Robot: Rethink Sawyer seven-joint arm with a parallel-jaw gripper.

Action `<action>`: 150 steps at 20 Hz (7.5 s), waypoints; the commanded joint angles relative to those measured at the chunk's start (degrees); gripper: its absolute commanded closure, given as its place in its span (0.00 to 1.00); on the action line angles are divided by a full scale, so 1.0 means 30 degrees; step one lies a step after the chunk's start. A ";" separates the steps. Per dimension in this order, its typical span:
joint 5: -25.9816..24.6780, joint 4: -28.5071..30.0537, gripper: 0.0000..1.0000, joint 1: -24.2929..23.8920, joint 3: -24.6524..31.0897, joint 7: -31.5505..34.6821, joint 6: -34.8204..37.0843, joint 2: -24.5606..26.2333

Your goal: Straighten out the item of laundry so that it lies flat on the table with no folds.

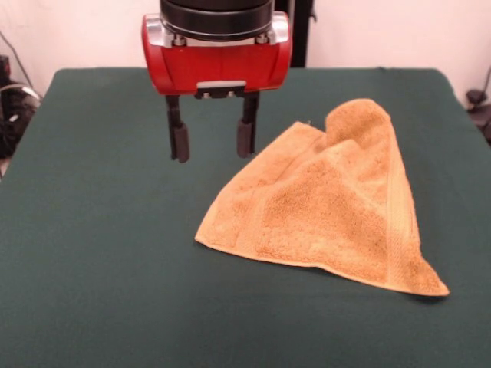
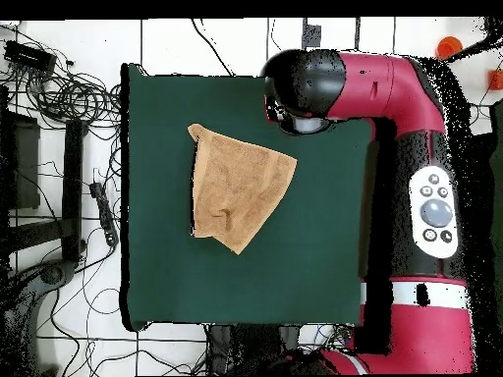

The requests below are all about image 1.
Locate dark green table cloth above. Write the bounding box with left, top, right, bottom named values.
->
left=0, top=67, right=491, bottom=368

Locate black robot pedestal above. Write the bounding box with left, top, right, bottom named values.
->
left=274, top=0, right=318, bottom=69

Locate tan terry towel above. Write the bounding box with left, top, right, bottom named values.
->
left=194, top=97, right=450, bottom=297

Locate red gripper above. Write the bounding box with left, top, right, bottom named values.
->
left=141, top=10, right=295, bottom=164

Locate black floor device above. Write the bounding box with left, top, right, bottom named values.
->
left=466, top=88, right=491, bottom=145

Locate black equipment pile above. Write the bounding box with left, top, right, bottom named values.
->
left=0, top=55, right=41, bottom=158

